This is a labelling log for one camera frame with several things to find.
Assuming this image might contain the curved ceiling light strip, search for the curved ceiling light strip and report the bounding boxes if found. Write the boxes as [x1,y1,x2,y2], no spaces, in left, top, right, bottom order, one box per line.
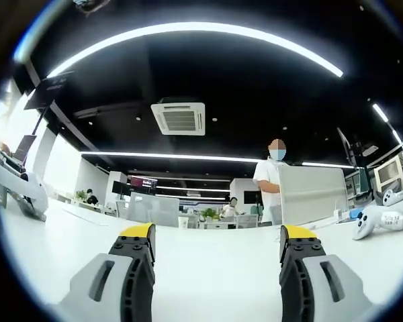
[46,21,344,78]

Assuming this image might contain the dark computer monitor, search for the dark computer monitor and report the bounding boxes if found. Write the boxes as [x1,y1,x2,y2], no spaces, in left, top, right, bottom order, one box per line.
[15,133,38,162]

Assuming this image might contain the grey desk partition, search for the grey desk partition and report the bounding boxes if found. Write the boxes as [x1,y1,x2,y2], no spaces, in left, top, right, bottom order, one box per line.
[127,192,181,225]
[277,166,349,226]

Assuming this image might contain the ceiling air conditioner vent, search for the ceiling air conditioner vent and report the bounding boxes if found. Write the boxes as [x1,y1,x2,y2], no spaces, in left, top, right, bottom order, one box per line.
[150,97,206,136]

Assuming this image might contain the straight ceiling light strip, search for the straight ceiling light strip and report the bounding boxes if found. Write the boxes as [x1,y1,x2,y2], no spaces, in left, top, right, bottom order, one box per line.
[80,151,260,163]

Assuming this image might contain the white handheld controller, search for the white handheld controller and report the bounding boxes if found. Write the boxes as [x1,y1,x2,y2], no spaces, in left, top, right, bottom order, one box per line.
[352,204,403,241]
[375,189,403,207]

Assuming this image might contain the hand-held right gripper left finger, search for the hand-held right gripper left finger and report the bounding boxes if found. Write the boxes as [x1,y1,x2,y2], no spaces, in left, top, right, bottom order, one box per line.
[58,222,156,322]

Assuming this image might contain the black monitor on stand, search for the black monitor on stand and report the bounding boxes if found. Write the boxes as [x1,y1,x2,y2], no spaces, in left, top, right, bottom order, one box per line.
[111,180,129,196]

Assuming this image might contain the hanging dark display screen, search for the hanging dark display screen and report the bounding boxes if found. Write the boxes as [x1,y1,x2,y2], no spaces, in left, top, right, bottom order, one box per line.
[23,69,75,111]

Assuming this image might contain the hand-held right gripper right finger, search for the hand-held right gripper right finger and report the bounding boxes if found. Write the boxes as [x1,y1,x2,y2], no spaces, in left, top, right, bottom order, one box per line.
[279,224,373,322]

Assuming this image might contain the red wall screen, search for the red wall screen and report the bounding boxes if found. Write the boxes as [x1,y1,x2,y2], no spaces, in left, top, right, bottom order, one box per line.
[130,175,159,189]

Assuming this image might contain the white framed board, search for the white framed board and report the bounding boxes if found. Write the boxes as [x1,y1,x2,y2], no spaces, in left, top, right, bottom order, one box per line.
[373,156,403,197]

